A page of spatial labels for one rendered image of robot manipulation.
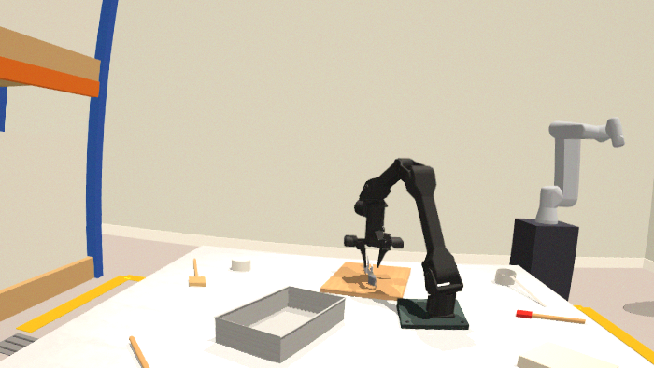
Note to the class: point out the light wooden board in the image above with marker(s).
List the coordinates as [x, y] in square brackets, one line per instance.
[351, 279]

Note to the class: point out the cream short cylinder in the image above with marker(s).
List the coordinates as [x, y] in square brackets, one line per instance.
[241, 264]

